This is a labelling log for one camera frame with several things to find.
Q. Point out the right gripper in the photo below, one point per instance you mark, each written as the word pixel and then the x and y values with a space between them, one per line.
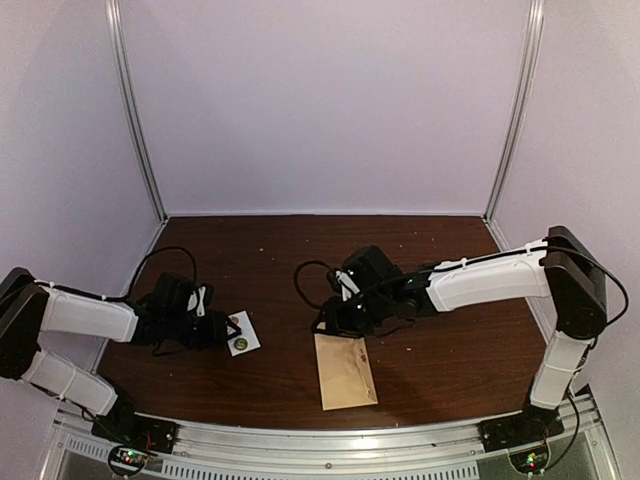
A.
pixel 335 319

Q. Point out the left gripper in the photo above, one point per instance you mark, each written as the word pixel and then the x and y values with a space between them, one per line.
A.
pixel 215 334

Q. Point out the white sticker sheet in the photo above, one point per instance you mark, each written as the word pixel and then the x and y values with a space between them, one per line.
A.
pixel 249 341

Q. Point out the brown paper envelope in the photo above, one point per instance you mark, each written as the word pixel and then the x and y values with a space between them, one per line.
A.
pixel 344 372

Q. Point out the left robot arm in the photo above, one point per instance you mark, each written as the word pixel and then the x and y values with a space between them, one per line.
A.
pixel 176 310

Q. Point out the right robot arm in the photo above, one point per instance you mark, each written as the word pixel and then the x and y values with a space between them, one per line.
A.
pixel 369 289

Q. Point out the left circuit board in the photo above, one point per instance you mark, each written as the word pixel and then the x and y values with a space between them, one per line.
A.
pixel 123 460

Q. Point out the circuit board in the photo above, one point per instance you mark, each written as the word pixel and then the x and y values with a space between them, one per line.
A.
pixel 530 461
pixel 123 460

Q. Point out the right circuit board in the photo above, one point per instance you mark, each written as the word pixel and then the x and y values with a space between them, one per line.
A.
pixel 530 461

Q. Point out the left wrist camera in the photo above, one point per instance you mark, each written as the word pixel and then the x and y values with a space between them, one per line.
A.
pixel 200 300

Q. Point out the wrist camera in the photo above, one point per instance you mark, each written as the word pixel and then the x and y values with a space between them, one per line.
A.
pixel 342 283
pixel 200 300

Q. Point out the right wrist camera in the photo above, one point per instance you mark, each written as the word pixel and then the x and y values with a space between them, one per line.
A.
pixel 342 283

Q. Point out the front aluminium rail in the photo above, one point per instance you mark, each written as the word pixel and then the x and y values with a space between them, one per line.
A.
pixel 451 450

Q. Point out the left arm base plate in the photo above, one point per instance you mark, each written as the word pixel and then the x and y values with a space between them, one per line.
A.
pixel 141 432

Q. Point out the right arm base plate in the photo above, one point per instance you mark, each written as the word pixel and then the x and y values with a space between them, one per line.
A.
pixel 531 425

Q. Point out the left aluminium frame post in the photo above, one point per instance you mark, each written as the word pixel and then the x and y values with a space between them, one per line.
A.
pixel 131 111

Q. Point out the aluminium frame post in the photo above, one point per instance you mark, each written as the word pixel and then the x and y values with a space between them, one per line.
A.
pixel 530 55
pixel 131 111

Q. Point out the right aluminium frame post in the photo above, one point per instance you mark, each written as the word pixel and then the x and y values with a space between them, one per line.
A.
pixel 530 55

